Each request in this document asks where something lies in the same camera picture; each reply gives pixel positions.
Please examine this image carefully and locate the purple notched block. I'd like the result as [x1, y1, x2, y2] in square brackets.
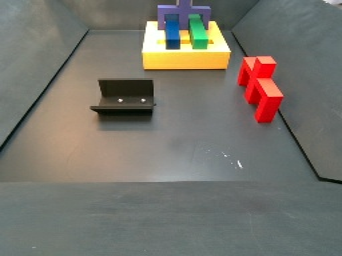
[158, 0, 211, 30]

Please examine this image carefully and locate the yellow slotted board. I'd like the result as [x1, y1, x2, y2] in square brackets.
[142, 21, 231, 70]

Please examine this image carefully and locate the red notched block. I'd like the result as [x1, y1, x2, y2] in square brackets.
[238, 56, 283, 123]

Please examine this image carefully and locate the green bar block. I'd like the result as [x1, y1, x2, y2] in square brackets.
[188, 14, 208, 50]

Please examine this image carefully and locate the blue bar block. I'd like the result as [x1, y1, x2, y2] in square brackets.
[164, 20, 180, 50]

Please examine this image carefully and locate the black fixture bracket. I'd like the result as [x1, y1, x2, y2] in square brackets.
[89, 78, 155, 115]

